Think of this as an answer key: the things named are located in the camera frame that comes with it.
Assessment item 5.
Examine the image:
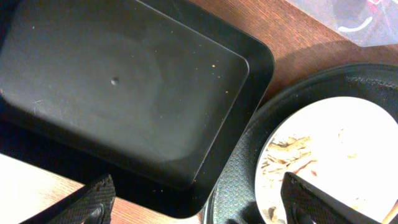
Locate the black rectangular tray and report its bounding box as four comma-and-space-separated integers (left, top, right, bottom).
1, 0, 274, 218

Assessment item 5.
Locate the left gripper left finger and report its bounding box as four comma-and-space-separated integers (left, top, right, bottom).
21, 174, 116, 224

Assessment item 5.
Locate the wooden chopstick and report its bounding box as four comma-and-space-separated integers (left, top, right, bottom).
381, 201, 398, 224

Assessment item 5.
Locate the grey plate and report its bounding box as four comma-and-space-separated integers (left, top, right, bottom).
254, 96, 397, 223

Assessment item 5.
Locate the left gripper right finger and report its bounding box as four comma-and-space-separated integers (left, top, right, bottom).
280, 172, 377, 224

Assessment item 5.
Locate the round black serving tray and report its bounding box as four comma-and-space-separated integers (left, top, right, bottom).
202, 63, 397, 223

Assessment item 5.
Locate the peanut shells pile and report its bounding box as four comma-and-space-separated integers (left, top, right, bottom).
261, 136, 318, 188

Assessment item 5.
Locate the clear plastic bin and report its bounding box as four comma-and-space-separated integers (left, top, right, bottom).
287, 0, 397, 47

